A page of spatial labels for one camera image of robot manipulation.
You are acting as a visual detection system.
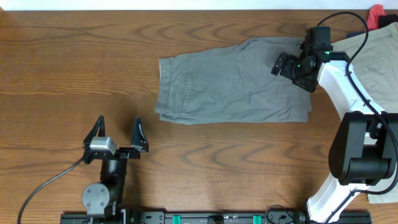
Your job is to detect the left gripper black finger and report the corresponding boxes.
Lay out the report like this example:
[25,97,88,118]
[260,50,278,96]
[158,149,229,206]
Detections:
[83,116,105,148]
[130,116,149,152]

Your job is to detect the grey shorts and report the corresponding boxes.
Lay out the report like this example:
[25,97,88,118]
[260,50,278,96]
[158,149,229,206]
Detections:
[155,37,312,125]

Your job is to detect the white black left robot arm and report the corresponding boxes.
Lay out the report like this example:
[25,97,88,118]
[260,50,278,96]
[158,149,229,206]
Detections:
[81,116,149,223]

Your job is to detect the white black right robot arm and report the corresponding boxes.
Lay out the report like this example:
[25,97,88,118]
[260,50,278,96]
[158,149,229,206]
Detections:
[271,26,397,223]

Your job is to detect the beige khaki shorts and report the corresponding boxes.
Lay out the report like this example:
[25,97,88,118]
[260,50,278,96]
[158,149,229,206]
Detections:
[333,22,397,203]

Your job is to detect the black cloth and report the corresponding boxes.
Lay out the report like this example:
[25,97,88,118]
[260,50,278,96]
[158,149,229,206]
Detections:
[378,14,398,29]

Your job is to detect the red cloth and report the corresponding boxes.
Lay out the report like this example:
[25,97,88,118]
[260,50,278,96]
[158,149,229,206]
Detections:
[367,4,386,30]

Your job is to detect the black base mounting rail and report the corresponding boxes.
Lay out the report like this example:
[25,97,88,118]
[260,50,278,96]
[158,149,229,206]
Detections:
[60,211,373,224]

